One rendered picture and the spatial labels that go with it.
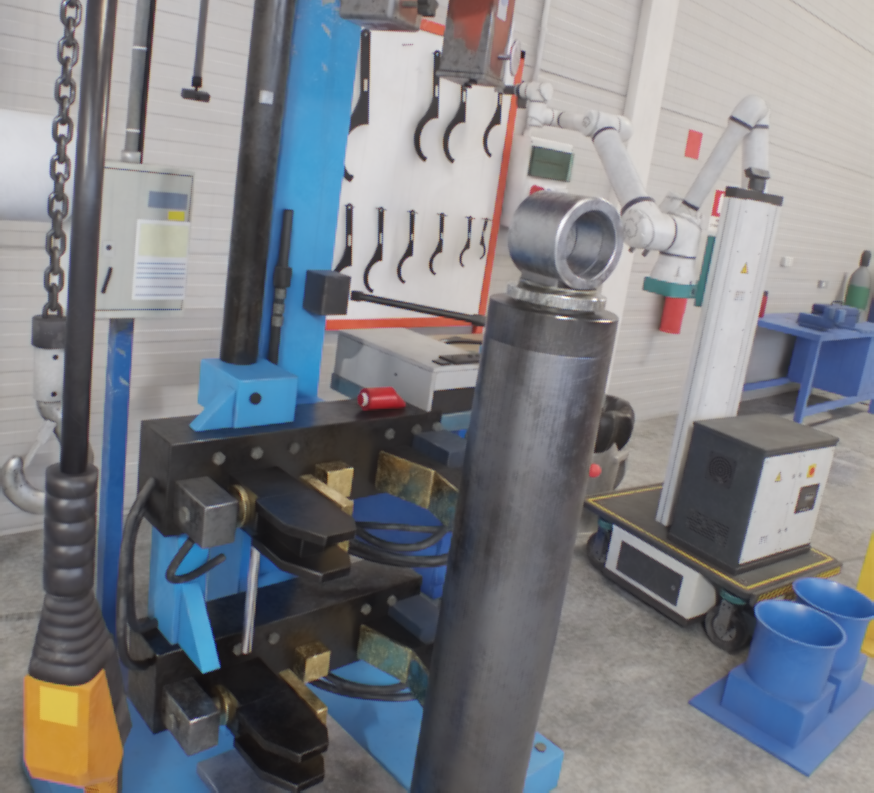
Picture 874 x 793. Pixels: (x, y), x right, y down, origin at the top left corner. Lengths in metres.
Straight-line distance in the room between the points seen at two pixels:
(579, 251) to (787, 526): 2.37
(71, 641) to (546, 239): 0.84
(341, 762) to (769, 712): 1.47
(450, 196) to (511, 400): 3.14
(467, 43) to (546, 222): 0.59
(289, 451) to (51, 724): 1.02
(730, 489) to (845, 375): 5.06
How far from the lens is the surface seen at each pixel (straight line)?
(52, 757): 0.88
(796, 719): 3.02
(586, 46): 5.15
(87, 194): 0.68
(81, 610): 0.80
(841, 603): 3.46
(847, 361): 8.25
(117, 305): 2.18
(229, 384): 1.72
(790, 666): 2.98
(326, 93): 1.91
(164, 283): 2.22
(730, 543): 3.34
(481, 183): 4.48
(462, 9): 1.74
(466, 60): 1.71
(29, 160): 2.04
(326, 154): 1.91
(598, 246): 1.33
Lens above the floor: 1.65
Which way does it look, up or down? 11 degrees down
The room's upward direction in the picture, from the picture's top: 8 degrees clockwise
